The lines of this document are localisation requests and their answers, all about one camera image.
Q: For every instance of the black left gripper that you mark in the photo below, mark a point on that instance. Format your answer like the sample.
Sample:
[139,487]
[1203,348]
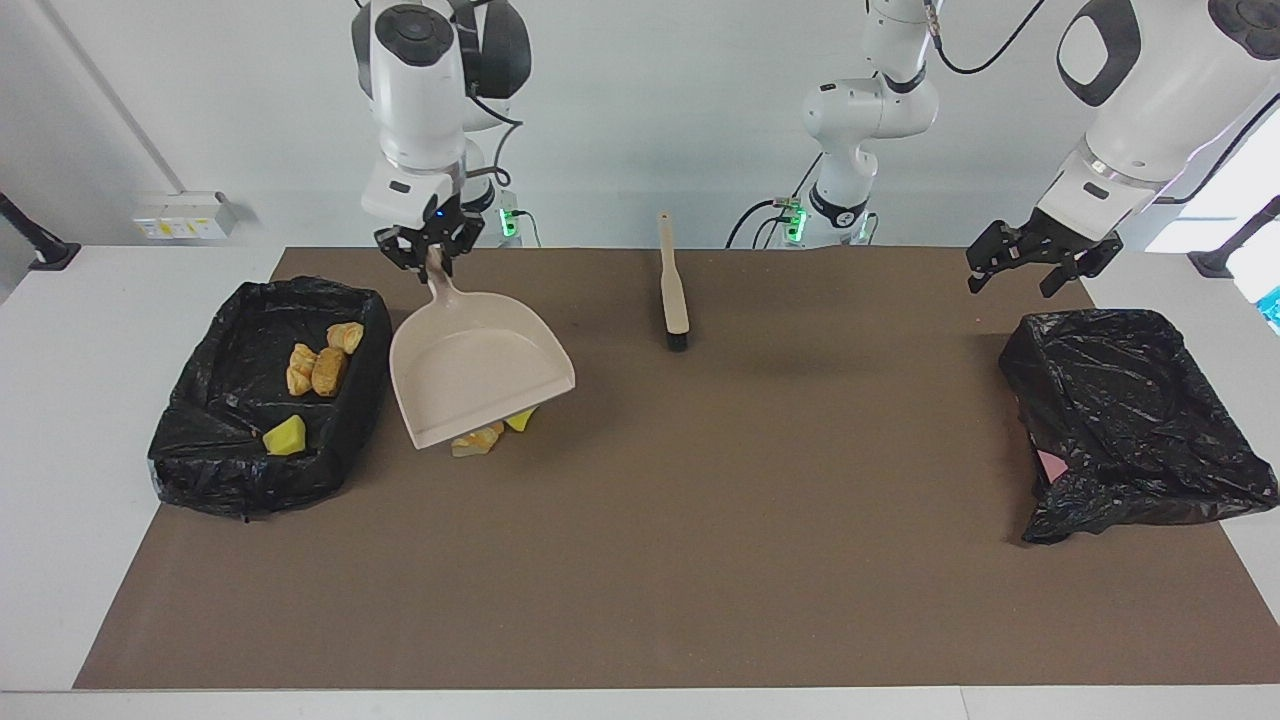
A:
[1065,240]

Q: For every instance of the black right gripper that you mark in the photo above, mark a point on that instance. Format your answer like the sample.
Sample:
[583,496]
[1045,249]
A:
[432,225]

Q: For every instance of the beige plastic dustpan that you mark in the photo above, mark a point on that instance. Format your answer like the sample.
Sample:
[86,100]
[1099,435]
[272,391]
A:
[470,360]

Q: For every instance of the pale flaky bread piece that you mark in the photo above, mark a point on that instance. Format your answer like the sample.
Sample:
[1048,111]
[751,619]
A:
[345,337]

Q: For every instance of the brown oval bread roll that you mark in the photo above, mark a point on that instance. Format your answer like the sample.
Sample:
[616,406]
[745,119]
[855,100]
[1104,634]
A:
[329,371]

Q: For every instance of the cut croissant piece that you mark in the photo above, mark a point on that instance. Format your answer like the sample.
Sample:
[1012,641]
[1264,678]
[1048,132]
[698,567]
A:
[300,370]

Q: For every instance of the notched yellow sponge piece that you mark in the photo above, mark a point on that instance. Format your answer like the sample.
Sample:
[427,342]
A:
[520,421]

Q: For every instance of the rectangular yellow sponge piece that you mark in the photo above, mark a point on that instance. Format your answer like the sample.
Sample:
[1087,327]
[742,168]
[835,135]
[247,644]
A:
[285,436]

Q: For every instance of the beige brush black bristles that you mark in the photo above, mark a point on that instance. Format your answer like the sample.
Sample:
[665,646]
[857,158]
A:
[676,300]

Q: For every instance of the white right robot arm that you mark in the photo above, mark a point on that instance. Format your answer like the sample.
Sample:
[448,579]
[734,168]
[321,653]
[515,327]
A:
[415,100]

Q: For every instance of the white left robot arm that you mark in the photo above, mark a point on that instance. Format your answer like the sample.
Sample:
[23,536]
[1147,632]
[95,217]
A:
[870,110]

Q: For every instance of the crumpled black trash bag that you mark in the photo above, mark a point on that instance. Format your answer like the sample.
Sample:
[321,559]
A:
[1130,420]

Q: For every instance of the black bag lined trash bin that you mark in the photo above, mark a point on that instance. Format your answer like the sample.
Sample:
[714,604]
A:
[200,470]

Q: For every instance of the green lit base connector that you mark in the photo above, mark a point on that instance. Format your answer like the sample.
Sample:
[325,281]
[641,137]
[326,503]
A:
[508,215]
[795,215]

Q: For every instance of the cyan object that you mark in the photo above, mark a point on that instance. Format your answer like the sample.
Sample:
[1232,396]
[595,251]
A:
[1273,310]

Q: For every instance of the brown table mat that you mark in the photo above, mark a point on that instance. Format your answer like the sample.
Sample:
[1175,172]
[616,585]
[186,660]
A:
[700,600]

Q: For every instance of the white wall socket box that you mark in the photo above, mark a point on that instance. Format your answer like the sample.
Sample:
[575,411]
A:
[185,218]

